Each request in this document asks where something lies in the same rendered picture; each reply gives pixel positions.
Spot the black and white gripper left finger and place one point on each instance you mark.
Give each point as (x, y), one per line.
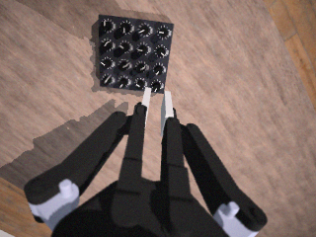
(55, 192)

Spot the black knob box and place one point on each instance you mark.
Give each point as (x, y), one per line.
(120, 43)

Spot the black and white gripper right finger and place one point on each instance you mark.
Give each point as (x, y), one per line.
(232, 209)

